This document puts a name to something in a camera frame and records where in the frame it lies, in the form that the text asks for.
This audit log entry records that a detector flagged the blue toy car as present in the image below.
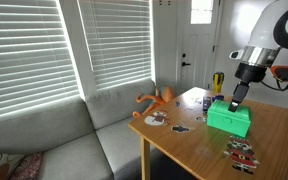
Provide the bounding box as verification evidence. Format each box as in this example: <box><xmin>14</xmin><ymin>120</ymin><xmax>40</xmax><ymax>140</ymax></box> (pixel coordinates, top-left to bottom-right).
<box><xmin>212</xmin><ymin>94</ymin><xmax>225</xmax><ymax>103</ymax></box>

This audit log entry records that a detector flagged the yellow black stand post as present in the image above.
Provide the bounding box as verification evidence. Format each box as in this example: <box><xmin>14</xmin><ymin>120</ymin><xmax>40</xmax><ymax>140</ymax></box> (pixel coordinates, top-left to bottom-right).
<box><xmin>212</xmin><ymin>71</ymin><xmax>226</xmax><ymax>94</ymax></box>

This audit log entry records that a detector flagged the Santa figure sticker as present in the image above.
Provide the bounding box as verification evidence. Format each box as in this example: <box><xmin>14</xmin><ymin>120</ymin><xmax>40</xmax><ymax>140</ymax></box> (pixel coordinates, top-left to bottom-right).
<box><xmin>223</xmin><ymin>134</ymin><xmax>261</xmax><ymax>175</ymax></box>

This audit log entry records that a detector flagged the dark small toy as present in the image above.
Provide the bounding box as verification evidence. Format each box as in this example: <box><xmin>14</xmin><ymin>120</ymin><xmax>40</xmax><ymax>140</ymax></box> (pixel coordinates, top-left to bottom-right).
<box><xmin>202</xmin><ymin>96</ymin><xmax>212</xmax><ymax>111</ymax></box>

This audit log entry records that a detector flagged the white window blind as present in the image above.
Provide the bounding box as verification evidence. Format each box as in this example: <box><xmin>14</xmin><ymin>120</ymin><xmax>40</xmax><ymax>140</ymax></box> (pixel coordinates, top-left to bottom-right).
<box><xmin>77</xmin><ymin>0</ymin><xmax>153</xmax><ymax>90</ymax></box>
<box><xmin>0</xmin><ymin>0</ymin><xmax>82</xmax><ymax>121</ymax></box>

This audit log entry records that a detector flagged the black sticker with white edge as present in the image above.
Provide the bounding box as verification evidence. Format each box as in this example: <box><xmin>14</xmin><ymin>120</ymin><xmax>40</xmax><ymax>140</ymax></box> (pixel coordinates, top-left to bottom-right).
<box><xmin>171</xmin><ymin>124</ymin><xmax>191</xmax><ymax>134</ymax></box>

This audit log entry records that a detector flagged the green lunch box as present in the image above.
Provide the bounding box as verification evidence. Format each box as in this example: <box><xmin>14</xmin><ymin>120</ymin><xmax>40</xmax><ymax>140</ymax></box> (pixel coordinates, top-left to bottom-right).
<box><xmin>206</xmin><ymin>99</ymin><xmax>253</xmax><ymax>138</ymax></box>

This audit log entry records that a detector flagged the grey couch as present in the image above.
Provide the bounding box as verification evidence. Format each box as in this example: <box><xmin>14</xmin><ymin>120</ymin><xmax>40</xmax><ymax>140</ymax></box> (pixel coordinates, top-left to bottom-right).
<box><xmin>0</xmin><ymin>78</ymin><xmax>158</xmax><ymax>180</ymax></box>

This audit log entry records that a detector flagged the white door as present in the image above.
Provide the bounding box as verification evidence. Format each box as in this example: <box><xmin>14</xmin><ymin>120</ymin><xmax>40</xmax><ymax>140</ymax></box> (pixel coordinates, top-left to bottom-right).
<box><xmin>176</xmin><ymin>0</ymin><xmax>220</xmax><ymax>96</ymax></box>

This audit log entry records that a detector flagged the wooden table leg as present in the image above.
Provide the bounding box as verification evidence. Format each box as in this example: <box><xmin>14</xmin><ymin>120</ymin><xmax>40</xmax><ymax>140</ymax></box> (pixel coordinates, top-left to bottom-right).
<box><xmin>140</xmin><ymin>136</ymin><xmax>152</xmax><ymax>180</ymax></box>

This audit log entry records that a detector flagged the wrist camera with orange mount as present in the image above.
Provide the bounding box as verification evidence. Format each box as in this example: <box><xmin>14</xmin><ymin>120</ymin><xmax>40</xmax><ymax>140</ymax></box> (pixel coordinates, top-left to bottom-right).
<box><xmin>269</xmin><ymin>65</ymin><xmax>288</xmax><ymax>84</ymax></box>

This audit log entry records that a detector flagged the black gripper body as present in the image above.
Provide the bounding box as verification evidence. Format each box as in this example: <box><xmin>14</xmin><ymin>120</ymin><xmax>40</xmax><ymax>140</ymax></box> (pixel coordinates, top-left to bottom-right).
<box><xmin>234</xmin><ymin>62</ymin><xmax>268</xmax><ymax>84</ymax></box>

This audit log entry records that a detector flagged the orange octopus plush toy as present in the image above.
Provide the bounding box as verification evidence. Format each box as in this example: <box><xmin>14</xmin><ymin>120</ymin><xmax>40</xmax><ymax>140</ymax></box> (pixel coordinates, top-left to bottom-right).
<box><xmin>132</xmin><ymin>84</ymin><xmax>176</xmax><ymax>119</ymax></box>

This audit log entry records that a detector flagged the black cable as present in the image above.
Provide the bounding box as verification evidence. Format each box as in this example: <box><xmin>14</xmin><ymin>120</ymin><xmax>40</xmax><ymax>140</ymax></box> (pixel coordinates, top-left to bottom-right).
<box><xmin>262</xmin><ymin>71</ymin><xmax>288</xmax><ymax>92</ymax></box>

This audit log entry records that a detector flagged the red patterned pillow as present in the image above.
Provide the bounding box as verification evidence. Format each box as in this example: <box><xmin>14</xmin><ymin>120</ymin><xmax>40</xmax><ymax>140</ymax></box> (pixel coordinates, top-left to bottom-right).
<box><xmin>9</xmin><ymin>152</ymin><xmax>44</xmax><ymax>180</ymax></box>

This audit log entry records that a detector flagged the snowman sticker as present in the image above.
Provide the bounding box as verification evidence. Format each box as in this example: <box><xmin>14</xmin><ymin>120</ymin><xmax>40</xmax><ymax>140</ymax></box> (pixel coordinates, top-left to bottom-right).
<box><xmin>143</xmin><ymin>110</ymin><xmax>171</xmax><ymax>127</ymax></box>

